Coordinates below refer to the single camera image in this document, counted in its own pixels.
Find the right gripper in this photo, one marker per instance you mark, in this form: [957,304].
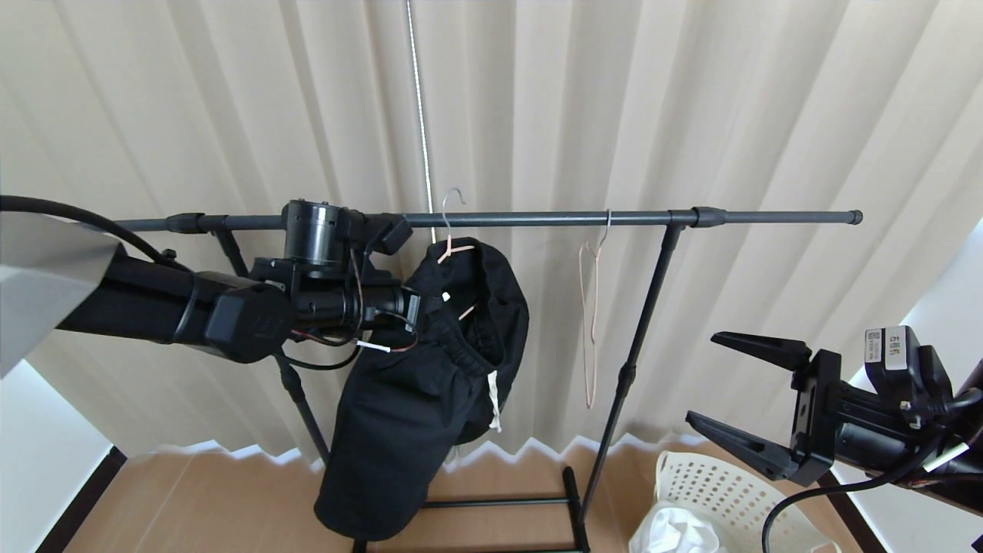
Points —
[814,430]

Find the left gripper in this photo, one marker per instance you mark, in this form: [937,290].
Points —
[345,303]

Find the black shorts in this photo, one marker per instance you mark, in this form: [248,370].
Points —
[399,430]

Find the white printed T-shirt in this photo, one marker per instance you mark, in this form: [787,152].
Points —
[676,534]

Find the pink clothes hanger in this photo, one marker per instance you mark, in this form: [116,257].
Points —
[590,399]
[448,250]

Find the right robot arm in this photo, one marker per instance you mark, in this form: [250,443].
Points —
[960,468]

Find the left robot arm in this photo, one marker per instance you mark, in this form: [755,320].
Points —
[153,299]

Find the white laundry basket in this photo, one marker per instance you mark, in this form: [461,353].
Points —
[722,491]

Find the black clothes rack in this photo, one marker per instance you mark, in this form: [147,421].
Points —
[537,219]

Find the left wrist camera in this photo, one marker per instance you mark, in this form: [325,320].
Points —
[390,234]

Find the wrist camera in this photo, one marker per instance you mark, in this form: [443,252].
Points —
[390,234]
[891,349]

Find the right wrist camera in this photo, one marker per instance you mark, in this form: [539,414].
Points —
[891,349]

